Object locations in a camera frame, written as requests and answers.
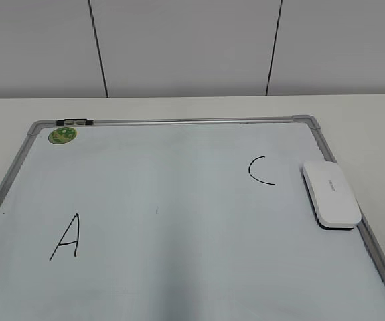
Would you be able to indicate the black board hanger clip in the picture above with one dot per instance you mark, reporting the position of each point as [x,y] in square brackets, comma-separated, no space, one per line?
[75,122]

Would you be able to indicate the white board with grey frame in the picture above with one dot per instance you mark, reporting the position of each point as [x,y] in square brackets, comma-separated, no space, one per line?
[179,220]

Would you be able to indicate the round green magnet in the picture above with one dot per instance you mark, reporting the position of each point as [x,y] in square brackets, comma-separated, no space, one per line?
[62,135]

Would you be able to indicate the white rectangular board eraser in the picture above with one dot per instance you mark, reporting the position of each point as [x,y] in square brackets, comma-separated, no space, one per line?
[332,197]

